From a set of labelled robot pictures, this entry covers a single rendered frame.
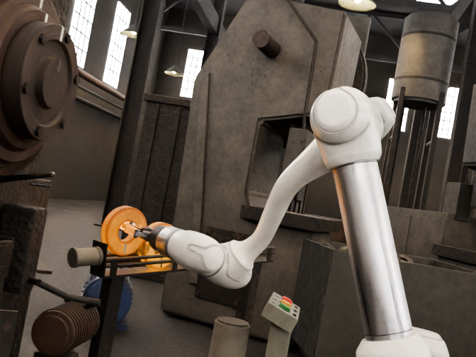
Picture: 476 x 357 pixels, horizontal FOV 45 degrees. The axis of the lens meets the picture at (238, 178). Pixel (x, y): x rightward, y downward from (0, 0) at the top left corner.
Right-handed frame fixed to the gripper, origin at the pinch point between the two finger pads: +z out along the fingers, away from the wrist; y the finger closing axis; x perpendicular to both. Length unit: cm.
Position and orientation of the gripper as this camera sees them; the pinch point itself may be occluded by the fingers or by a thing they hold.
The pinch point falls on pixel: (126, 225)
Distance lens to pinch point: 187.5
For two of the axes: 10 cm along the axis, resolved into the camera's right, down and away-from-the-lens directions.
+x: 2.1, -9.8, -0.1
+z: -7.1, -1.6, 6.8
